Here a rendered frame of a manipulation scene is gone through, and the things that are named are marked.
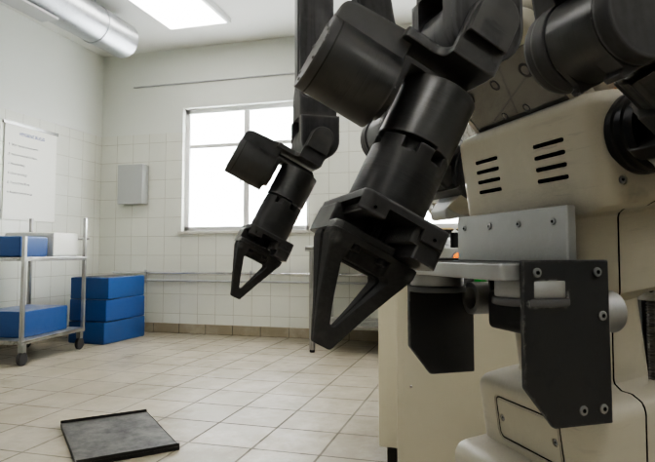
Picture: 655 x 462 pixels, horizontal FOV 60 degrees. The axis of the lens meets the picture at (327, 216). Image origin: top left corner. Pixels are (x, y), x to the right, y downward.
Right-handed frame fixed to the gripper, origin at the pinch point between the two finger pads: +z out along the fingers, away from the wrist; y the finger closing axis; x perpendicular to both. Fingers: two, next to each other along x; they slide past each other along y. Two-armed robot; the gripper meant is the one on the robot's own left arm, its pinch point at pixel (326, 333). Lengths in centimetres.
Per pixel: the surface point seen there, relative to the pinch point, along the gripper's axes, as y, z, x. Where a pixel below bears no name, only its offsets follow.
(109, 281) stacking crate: -516, 37, -40
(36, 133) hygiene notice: -544, -54, -166
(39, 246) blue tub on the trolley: -449, 32, -96
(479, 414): -91, 0, 75
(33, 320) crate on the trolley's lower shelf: -451, 84, -72
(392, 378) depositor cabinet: -168, 2, 86
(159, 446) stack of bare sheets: -213, 68, 25
